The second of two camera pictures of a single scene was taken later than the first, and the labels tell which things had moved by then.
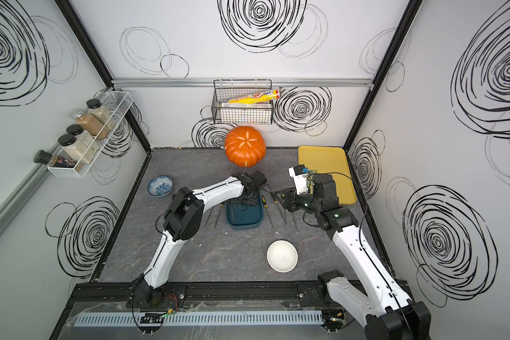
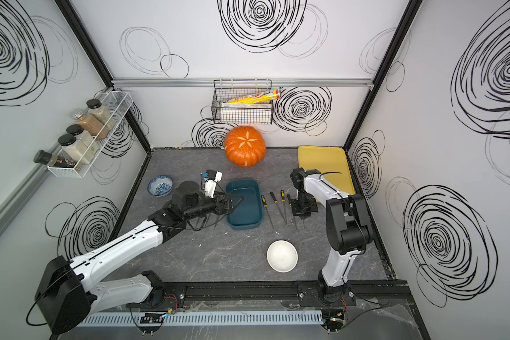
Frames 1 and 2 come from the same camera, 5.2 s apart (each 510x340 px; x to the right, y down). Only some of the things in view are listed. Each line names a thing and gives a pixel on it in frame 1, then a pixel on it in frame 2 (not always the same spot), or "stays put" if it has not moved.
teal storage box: [245, 217] stays put
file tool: [265, 206] stays put
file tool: [276, 202] stays put
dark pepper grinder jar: [44, 158] stays put
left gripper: [253, 199] -> [220, 210]
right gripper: [290, 201] -> [297, 212]
